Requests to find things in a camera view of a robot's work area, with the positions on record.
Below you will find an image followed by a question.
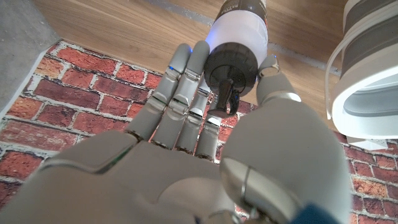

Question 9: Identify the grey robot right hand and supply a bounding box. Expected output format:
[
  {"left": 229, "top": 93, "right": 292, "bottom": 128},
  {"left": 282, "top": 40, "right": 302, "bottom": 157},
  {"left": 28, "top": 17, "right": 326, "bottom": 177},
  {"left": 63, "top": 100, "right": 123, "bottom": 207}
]
[{"left": 0, "top": 40, "right": 352, "bottom": 224}]

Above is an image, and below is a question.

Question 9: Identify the white bottle with black cap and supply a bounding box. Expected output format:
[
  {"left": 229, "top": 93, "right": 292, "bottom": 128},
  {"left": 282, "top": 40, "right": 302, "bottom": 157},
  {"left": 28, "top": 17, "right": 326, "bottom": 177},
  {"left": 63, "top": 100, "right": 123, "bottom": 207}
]
[{"left": 203, "top": 0, "right": 269, "bottom": 119}]

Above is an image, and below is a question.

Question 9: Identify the white grey collapsible bucket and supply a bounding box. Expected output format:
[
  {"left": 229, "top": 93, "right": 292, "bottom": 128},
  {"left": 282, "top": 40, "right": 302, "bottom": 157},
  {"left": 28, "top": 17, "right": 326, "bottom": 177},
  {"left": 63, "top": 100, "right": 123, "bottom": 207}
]
[{"left": 325, "top": 0, "right": 398, "bottom": 152}]

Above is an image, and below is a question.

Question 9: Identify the red brick print backdrop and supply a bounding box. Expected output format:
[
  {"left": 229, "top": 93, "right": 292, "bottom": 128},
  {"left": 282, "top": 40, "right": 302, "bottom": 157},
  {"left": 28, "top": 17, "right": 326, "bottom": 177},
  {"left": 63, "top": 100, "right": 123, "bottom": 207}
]
[{"left": 0, "top": 40, "right": 398, "bottom": 224}]

